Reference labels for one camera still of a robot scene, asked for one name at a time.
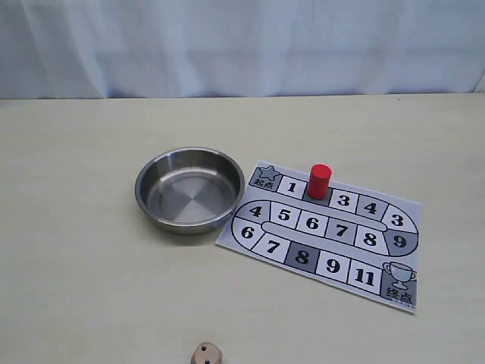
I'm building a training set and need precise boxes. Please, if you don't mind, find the red cylinder game piece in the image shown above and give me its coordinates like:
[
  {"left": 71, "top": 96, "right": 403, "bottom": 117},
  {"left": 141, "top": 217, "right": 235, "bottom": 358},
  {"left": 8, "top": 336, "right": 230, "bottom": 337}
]
[{"left": 307, "top": 164, "right": 332, "bottom": 199}]

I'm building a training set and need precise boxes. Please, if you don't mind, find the wooden die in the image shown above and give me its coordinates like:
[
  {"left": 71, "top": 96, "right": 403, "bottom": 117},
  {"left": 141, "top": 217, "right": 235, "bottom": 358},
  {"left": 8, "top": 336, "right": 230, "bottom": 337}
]
[{"left": 190, "top": 342, "right": 223, "bottom": 364}]

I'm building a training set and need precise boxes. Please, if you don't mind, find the stainless steel round bowl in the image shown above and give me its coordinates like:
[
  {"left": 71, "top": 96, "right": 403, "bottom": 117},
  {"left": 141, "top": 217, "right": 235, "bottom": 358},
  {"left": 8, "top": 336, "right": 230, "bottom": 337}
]
[{"left": 134, "top": 146, "right": 245, "bottom": 235}]

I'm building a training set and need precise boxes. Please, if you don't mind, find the paper game board sheet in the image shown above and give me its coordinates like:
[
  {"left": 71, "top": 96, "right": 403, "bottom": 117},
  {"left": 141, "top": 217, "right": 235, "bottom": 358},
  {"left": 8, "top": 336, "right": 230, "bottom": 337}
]
[{"left": 217, "top": 161, "right": 421, "bottom": 312}]

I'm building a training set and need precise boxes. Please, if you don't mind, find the white curtain backdrop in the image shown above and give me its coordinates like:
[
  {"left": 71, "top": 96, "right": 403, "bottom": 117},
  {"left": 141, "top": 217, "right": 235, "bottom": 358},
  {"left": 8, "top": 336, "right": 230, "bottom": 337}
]
[{"left": 1, "top": 1, "right": 484, "bottom": 99}]

